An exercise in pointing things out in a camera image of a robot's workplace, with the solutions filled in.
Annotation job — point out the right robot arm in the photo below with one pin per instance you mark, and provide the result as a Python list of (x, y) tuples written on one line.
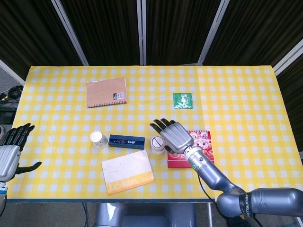
[(213, 172)]

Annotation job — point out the black flat box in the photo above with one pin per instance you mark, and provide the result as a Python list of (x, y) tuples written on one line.
[(7, 117)]

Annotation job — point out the green printed packet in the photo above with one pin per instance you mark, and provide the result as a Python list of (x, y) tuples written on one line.
[(183, 101)]

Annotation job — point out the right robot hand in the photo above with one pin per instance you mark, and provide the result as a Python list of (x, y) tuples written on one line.
[(176, 138)]

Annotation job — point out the red 2026 desk calendar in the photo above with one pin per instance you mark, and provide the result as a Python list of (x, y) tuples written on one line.
[(204, 142)]

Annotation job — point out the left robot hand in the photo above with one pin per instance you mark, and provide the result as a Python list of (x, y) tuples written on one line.
[(8, 160)]

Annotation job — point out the silver partition frame post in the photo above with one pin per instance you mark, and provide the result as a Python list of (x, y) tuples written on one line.
[(11, 72), (288, 59), (213, 33), (141, 33), (69, 33)]

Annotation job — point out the dark blue long box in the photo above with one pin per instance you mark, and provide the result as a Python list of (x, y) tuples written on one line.
[(125, 142)]

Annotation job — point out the yellow checkered tablecloth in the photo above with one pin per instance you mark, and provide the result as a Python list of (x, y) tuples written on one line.
[(151, 113)]

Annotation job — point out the grey robot torso base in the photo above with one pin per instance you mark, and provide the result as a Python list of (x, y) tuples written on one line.
[(142, 215)]

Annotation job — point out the white yellow Lexicon book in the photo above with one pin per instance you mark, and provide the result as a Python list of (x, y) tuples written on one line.
[(125, 170)]

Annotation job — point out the brown spiral notebook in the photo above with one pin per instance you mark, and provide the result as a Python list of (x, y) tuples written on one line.
[(104, 92)]

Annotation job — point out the white table leg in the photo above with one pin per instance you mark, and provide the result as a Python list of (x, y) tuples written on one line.
[(210, 214)]

